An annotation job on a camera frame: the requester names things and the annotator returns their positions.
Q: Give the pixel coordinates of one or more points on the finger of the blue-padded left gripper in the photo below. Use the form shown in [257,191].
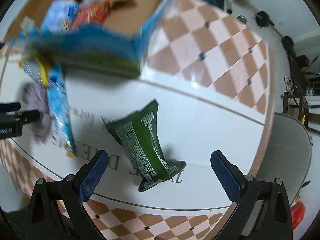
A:
[9,107]

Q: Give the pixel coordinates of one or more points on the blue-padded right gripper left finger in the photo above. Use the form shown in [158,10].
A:
[56,208]

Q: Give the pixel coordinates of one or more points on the grey plastic chair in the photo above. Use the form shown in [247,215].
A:
[286,155]

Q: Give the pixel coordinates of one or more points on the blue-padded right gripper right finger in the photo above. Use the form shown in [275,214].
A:
[274,217]

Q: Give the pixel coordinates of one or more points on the green snack packet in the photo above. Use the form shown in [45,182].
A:
[137,134]

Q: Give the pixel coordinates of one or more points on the pink purple cloth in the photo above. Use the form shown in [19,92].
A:
[35,98]

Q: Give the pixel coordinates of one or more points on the barbell on floor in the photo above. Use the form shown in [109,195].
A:
[263,20]

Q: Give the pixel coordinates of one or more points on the blue tissue pack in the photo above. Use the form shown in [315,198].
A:
[60,15]

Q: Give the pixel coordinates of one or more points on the silver yellow scrubbing glove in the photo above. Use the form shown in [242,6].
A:
[37,68]

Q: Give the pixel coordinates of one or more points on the chrome dumbbell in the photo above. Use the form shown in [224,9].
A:
[242,19]

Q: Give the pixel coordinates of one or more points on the open cardboard box blue print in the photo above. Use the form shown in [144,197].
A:
[119,44]

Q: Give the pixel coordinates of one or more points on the dark wooden chair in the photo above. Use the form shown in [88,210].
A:
[299,102]

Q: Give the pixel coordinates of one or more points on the red bag with plush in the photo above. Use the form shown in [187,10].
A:
[297,213]

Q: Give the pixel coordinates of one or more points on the blue long snack tube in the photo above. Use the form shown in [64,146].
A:
[59,108]

